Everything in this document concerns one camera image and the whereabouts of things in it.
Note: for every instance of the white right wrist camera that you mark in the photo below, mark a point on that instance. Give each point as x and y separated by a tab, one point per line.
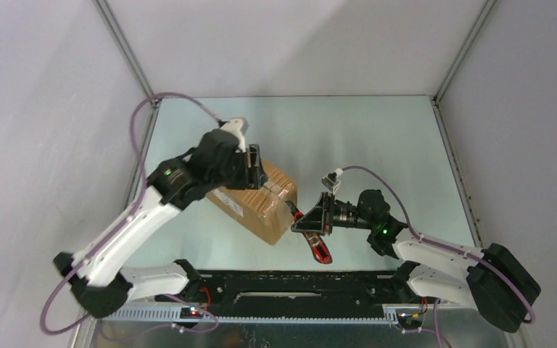
331	180

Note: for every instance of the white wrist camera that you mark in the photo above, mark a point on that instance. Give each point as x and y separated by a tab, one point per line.
238	127
331	180

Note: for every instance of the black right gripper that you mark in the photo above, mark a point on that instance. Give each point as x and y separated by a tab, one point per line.
315	221

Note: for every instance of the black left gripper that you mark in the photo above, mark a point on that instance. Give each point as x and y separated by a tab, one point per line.
254	175

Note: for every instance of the aluminium corner post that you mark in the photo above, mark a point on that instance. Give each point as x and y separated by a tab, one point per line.
467	43
115	29

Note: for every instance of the red black utility knife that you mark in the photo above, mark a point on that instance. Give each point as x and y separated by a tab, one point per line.
317	245

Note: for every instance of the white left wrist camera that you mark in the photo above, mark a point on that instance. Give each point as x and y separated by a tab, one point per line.
238	127

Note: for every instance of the aluminium left corner post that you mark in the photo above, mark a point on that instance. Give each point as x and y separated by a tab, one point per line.
115	29

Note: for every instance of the brown cardboard express box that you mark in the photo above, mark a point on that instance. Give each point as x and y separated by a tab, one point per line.
263	212

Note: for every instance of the aluminium right corner post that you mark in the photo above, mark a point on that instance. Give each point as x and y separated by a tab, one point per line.
467	43

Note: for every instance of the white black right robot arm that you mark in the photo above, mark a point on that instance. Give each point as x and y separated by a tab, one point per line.
490	280

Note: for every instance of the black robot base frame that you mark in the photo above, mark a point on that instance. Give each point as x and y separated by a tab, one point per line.
284	296

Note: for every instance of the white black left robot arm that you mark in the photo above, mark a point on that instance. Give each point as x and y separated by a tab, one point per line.
97	275

